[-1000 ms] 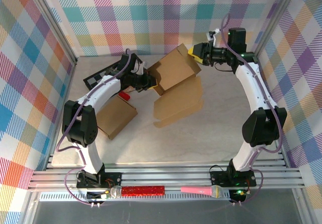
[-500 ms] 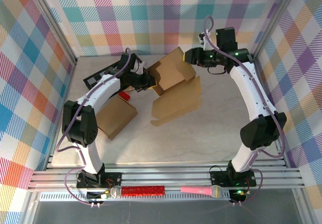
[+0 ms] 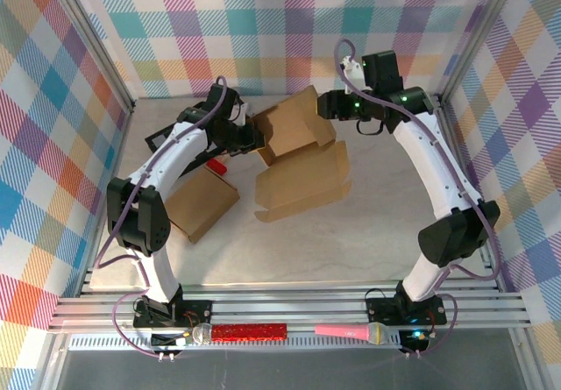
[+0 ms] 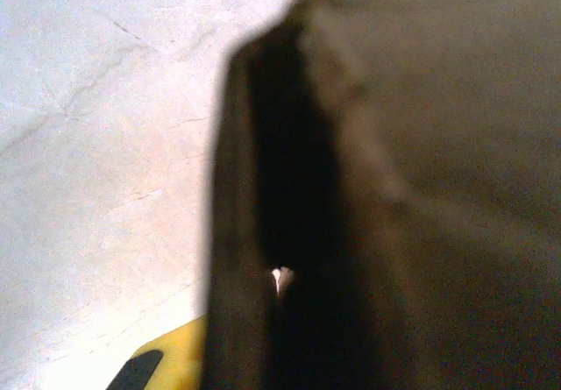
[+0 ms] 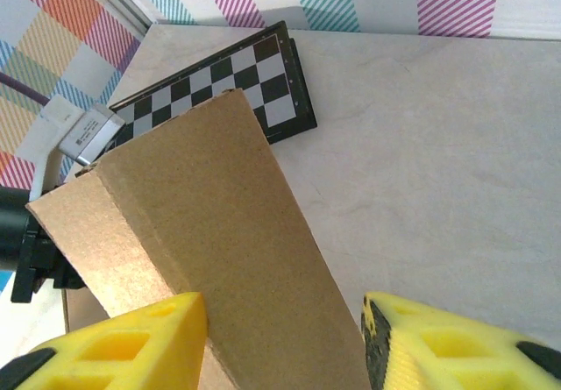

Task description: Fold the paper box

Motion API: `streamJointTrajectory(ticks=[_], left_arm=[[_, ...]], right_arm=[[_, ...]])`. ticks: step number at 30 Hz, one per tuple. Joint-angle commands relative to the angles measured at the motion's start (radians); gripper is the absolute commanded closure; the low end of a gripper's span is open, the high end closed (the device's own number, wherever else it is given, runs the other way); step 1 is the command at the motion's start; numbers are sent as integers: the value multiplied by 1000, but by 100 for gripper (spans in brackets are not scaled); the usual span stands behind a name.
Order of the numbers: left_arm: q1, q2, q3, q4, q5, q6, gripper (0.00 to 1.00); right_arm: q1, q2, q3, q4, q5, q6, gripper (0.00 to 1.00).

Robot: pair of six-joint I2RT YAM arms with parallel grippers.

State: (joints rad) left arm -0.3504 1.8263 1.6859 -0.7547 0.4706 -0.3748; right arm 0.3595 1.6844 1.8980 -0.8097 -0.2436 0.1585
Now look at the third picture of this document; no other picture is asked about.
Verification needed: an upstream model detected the small brown cardboard box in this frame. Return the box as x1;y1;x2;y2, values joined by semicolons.
165;167;242;245

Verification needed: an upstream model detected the large brown cardboard box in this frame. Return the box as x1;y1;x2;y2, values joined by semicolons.
252;84;352;224

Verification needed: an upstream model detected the black and grey chessboard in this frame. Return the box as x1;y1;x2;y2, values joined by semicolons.
146;99;212;177

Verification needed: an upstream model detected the red glitter microphone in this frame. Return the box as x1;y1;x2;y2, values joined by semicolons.
191;323;288;346

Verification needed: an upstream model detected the small black controller board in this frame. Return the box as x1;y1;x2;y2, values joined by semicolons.
399;327;433;352
150;331;193;348

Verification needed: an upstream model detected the pink microphone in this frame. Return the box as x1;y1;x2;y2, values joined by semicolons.
314;322;392;347

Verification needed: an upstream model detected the aluminium frame post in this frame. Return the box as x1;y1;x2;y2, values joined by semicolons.
435;0;523;107
43;0;136;114

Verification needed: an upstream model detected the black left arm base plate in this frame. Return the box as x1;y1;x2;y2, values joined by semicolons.
132;297;214;330

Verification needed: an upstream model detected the aluminium frame rail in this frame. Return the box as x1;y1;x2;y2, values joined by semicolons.
47;278;532;334

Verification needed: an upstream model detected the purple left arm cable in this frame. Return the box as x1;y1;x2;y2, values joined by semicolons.
93;75;230;360

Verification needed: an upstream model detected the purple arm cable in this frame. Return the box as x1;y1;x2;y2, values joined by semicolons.
334;38;501;359
93;75;230;360

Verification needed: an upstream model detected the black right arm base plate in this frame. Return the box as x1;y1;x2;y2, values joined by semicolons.
365;288;449;326

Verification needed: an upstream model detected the perforated metal cable tray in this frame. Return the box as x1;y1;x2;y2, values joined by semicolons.
68;331;403;351

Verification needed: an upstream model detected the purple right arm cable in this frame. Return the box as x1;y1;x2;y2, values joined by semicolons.
334;38;501;359

